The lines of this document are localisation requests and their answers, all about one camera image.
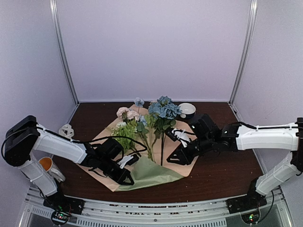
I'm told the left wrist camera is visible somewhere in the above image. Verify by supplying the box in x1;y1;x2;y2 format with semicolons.
117;154;139;169

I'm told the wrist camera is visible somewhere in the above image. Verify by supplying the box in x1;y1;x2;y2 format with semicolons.
117;154;139;169
165;127;192;148

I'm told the aluminium front rail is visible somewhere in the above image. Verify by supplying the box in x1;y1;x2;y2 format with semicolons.
17;187;294;227

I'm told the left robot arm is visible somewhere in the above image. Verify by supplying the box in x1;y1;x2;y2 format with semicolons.
0;115;134;216

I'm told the orange and white cup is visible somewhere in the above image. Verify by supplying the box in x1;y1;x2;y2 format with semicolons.
38;157;66;183

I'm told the white ribbon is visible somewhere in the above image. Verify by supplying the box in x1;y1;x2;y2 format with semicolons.
58;124;74;139

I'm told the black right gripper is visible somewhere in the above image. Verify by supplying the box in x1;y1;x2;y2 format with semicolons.
166;136;214;167

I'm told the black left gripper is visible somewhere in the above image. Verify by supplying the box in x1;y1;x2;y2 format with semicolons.
98;157;134;186

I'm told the pink and green wrapping paper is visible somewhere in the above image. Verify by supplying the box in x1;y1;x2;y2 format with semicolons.
77;102;199;192

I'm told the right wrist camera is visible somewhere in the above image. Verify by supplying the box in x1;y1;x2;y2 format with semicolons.
165;127;192;148

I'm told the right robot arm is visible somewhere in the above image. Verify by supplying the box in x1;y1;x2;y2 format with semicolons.
165;114;303;214

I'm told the white and dark bowl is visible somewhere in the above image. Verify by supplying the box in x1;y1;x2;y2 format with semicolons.
178;103;196;119

